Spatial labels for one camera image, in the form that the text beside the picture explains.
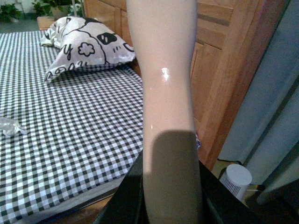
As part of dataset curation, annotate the white tissue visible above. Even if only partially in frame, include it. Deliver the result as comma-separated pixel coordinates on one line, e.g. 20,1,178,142
0,117,28,137

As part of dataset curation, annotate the white floor heater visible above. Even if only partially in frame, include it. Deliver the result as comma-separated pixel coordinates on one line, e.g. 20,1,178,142
220,164,252,201

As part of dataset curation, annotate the black white checkered bedsheet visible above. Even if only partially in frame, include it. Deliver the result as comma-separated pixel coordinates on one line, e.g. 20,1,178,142
0,31,142,224

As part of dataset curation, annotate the wooden headboard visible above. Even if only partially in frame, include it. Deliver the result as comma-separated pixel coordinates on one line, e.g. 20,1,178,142
83,0,290,171

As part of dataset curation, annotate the cartoon print pillow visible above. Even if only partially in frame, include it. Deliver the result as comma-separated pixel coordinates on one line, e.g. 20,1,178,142
41,16,135,82

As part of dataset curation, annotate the green potted plant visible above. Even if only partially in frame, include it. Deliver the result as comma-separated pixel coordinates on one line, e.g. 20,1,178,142
0,0,83,22

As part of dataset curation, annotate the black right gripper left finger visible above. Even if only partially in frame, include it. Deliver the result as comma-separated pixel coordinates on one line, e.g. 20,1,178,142
93,153,149,224

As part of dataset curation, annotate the beige hand brush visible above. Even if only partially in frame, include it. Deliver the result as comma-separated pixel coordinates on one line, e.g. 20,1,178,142
127,0,203,224

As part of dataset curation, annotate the grey curtain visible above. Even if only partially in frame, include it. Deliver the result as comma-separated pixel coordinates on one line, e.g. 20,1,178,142
219,0,299,204

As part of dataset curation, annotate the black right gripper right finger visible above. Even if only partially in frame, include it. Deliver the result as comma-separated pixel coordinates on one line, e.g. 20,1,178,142
199,162,263,224

